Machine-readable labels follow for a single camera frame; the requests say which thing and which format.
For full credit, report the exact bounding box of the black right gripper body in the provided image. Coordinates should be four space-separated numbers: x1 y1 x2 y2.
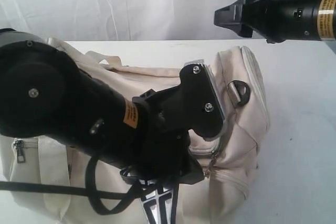
244 0 319 44

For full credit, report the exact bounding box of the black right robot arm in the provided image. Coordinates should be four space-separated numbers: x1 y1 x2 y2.
213 0 335 44

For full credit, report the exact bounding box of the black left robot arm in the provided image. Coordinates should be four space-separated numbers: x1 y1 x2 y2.
1 29 204 223

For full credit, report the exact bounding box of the white backdrop curtain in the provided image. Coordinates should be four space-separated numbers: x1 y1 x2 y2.
0 0 336 42

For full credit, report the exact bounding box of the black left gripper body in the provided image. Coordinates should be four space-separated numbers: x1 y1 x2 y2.
120 87 204 185

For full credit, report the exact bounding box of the cream fabric duffel bag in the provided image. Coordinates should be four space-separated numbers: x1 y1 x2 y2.
1 38 269 223

